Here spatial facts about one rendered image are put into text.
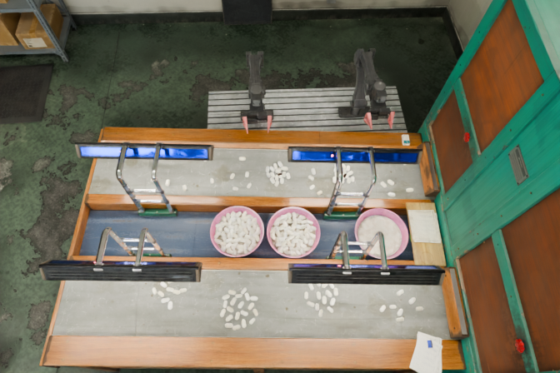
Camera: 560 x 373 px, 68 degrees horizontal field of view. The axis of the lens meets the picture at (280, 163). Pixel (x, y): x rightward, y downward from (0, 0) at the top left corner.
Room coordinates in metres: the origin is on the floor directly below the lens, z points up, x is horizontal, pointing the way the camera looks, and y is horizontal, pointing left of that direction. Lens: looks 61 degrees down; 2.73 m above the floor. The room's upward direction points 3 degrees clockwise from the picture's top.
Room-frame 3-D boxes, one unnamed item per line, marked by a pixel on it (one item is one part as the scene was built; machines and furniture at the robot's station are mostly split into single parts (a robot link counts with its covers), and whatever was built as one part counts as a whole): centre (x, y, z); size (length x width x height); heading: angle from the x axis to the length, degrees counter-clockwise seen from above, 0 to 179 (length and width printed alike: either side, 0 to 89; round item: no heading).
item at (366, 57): (1.53, -0.44, 1.05); 0.30 x 0.09 x 0.12; 6
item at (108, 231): (0.49, 0.61, 0.90); 0.20 x 0.19 x 0.45; 92
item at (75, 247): (0.67, 1.00, 0.66); 1.22 x 0.02 x 0.16; 2
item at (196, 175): (1.05, 0.09, 0.73); 1.81 x 0.30 x 0.02; 92
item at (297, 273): (0.44, -0.37, 1.08); 0.62 x 0.08 x 0.07; 92
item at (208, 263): (0.54, 0.07, 0.71); 1.81 x 0.05 x 0.11; 92
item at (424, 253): (0.74, -0.74, 0.77); 0.33 x 0.15 x 0.01; 2
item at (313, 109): (1.26, -0.17, 0.65); 1.20 x 0.90 x 0.04; 96
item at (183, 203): (0.87, 0.09, 0.71); 1.81 x 0.05 x 0.11; 92
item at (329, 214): (0.92, -0.34, 0.90); 0.20 x 0.19 x 0.45; 92
